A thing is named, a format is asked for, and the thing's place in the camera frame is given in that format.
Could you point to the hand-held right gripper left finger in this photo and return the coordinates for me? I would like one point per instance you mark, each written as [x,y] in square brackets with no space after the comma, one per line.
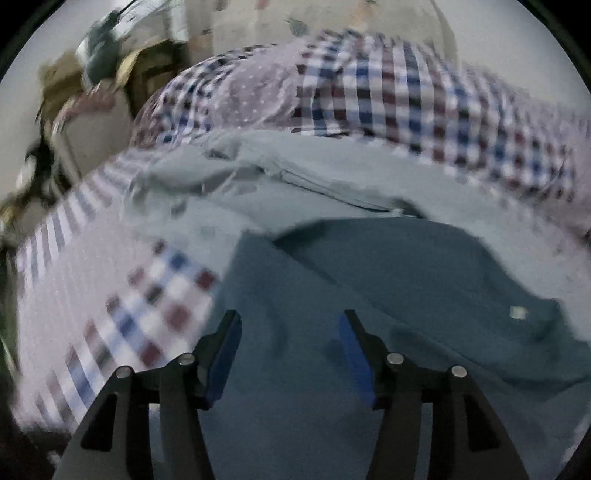
[224,360]

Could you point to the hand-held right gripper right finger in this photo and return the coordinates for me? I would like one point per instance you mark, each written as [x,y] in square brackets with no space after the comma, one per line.
[358,360]

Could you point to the dark teal shirt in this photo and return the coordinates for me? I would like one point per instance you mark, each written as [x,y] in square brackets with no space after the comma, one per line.
[415,277]

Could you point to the light grey garment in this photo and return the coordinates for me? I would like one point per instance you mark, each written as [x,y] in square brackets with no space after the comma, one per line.
[207,217]

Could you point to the checked bed sheet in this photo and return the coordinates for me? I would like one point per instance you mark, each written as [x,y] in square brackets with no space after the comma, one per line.
[92,277]

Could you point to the grey suitcase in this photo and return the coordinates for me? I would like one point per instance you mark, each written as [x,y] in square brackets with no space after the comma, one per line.
[97,138]

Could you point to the checked quilt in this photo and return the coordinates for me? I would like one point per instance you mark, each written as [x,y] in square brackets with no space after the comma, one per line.
[392,92]

